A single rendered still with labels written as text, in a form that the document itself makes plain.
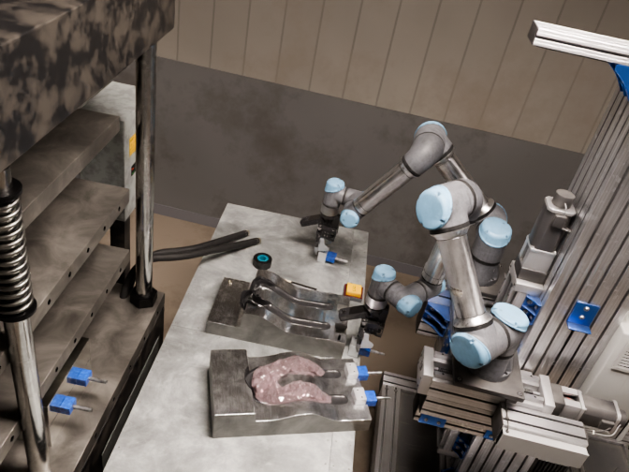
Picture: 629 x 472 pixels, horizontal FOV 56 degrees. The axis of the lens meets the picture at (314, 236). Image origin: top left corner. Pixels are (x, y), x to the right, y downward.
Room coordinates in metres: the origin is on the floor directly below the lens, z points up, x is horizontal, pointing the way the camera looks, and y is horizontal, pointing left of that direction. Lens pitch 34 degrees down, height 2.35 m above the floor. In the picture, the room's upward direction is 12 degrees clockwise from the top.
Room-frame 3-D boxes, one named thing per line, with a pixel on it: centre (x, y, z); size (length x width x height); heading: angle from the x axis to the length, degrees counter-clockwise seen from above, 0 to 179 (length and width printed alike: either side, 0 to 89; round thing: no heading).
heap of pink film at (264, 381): (1.32, -0.02, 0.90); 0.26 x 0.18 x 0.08; 107
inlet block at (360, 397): (1.35, -0.29, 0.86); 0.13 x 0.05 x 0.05; 107
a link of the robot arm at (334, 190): (2.13, -0.04, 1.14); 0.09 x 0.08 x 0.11; 83
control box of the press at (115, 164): (1.88, 0.76, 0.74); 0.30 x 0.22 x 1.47; 0
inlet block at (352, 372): (1.45, -0.26, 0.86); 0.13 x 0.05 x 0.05; 107
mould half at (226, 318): (1.67, 0.06, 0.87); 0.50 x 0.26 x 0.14; 90
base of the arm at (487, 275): (1.91, -0.66, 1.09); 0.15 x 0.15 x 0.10
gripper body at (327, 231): (2.13, -0.05, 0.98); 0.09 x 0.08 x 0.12; 82
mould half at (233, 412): (1.31, -0.02, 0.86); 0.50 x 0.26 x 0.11; 107
